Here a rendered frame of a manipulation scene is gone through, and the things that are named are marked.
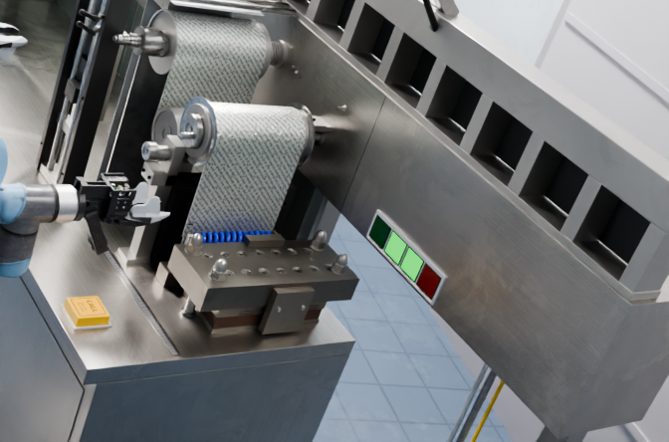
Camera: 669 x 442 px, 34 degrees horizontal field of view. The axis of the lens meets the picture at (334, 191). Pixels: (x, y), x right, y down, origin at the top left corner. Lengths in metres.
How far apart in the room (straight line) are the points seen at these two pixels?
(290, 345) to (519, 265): 0.59
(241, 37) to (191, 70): 0.14
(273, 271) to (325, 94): 0.44
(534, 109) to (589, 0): 2.03
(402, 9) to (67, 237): 0.90
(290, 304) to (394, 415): 1.62
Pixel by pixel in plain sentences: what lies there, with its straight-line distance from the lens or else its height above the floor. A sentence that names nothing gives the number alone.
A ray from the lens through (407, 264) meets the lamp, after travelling 2.27.
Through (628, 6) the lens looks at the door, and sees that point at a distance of 3.87.
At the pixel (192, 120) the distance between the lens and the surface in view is 2.30.
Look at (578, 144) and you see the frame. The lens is 1.97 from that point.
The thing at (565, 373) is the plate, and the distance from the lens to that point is 2.01.
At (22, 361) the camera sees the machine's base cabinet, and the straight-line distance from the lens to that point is 2.50.
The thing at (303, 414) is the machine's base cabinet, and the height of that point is 0.69.
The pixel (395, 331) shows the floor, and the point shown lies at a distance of 4.36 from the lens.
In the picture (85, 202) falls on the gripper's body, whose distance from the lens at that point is 2.18.
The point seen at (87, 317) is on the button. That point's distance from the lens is 2.23.
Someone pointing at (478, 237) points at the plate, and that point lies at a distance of 2.13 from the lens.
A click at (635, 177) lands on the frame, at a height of 1.62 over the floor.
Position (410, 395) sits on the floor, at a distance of 4.05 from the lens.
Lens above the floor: 2.20
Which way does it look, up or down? 25 degrees down
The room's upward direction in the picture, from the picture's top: 21 degrees clockwise
